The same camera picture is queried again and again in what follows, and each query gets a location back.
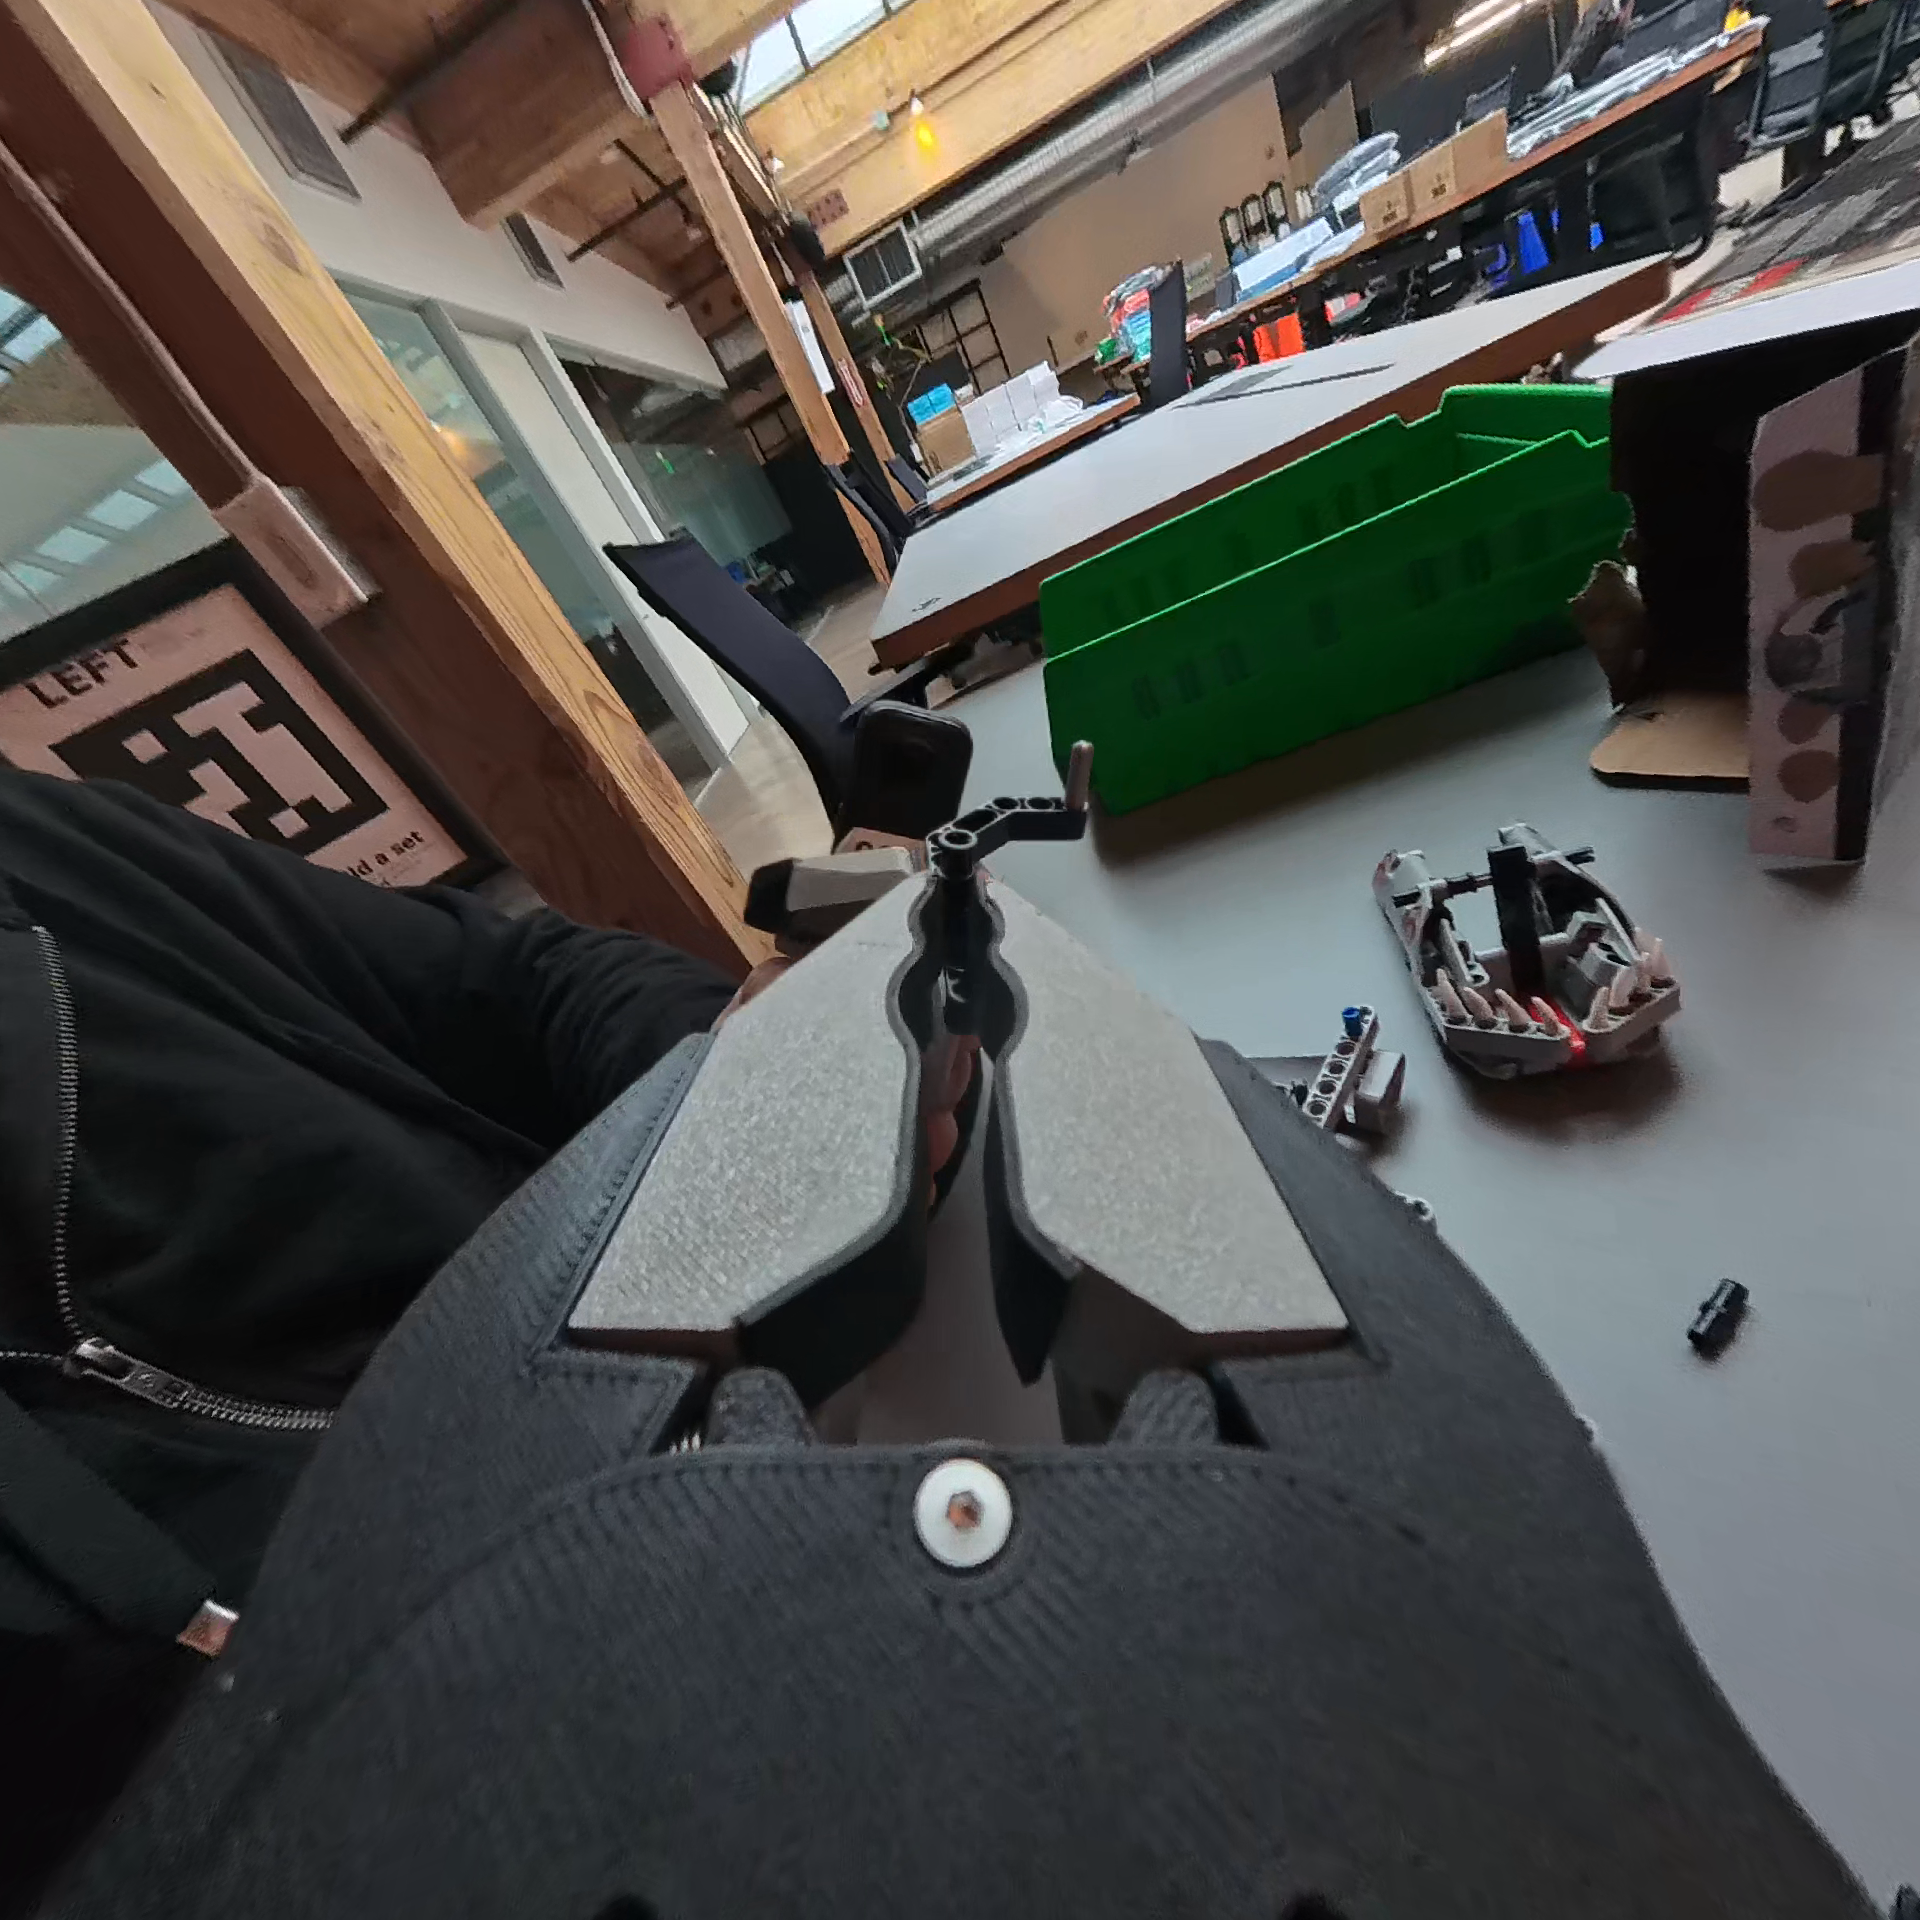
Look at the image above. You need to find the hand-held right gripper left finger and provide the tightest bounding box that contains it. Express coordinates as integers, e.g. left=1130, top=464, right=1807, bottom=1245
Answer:
left=567, top=878, right=947, bottom=1414

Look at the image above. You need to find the person's left hand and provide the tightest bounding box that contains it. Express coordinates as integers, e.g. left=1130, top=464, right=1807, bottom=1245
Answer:
left=923, top=1031, right=989, bottom=1212

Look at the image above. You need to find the metal pillar bracket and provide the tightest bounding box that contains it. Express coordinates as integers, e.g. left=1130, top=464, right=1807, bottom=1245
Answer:
left=211, top=479, right=377, bottom=624

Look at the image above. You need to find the green plastic bin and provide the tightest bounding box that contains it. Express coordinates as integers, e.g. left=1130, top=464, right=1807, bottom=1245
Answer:
left=1042, top=432, right=1637, bottom=817
left=1037, top=382, right=1619, bottom=662

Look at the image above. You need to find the brown cardboard box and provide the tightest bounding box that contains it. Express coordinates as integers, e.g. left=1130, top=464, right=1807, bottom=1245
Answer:
left=1359, top=112, right=1512, bottom=241

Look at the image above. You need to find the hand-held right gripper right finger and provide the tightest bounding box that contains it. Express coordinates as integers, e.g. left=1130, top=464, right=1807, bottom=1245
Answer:
left=979, top=878, right=1354, bottom=1445

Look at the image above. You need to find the person's left forearm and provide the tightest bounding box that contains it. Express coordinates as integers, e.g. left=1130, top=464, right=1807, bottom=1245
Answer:
left=346, top=883, right=752, bottom=1185

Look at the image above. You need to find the black office chair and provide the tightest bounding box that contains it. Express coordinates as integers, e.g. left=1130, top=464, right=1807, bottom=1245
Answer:
left=603, top=536, right=904, bottom=797

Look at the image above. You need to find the printed cardboard box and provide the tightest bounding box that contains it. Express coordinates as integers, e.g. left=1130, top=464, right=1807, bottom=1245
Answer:
left=1569, top=263, right=1920, bottom=872

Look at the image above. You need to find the black lego beam with axle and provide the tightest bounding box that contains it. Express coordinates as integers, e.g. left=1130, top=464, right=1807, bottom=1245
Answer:
left=927, top=740, right=1098, bottom=879

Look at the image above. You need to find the person's black jacket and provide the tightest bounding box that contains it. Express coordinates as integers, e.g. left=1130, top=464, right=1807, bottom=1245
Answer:
left=0, top=757, right=706, bottom=1905

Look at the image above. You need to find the dark topped wooden table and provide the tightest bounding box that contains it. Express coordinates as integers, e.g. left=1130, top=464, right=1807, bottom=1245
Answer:
left=871, top=252, right=1674, bottom=675

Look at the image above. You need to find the grey and black lego assembly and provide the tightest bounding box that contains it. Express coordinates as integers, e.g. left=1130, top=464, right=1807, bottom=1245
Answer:
left=1271, top=1000, right=1412, bottom=1149

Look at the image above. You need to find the grey lego jaw model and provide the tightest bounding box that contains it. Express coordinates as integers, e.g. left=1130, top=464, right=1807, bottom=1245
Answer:
left=1371, top=821, right=1685, bottom=1085

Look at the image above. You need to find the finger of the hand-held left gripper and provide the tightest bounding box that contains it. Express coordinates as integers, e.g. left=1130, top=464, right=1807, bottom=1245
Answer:
left=745, top=843, right=922, bottom=950

